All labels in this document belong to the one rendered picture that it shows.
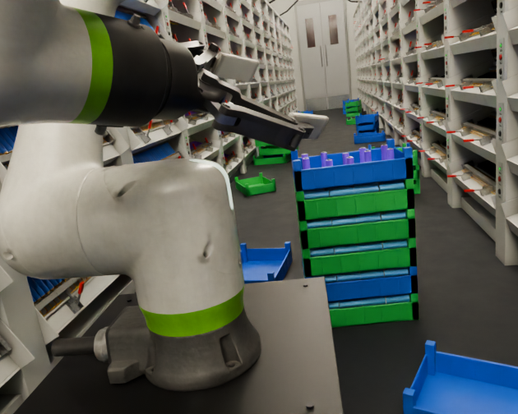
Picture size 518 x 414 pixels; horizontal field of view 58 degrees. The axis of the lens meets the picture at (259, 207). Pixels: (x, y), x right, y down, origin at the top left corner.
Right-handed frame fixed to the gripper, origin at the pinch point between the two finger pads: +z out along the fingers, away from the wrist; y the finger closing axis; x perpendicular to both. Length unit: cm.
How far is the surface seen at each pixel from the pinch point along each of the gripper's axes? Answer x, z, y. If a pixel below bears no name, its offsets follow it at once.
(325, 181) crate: -28, 54, -15
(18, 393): -93, -7, -23
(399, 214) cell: -27, 68, 1
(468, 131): -14, 159, -24
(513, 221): -22, 113, 17
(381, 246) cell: -37, 66, 3
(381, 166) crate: -19, 62, -9
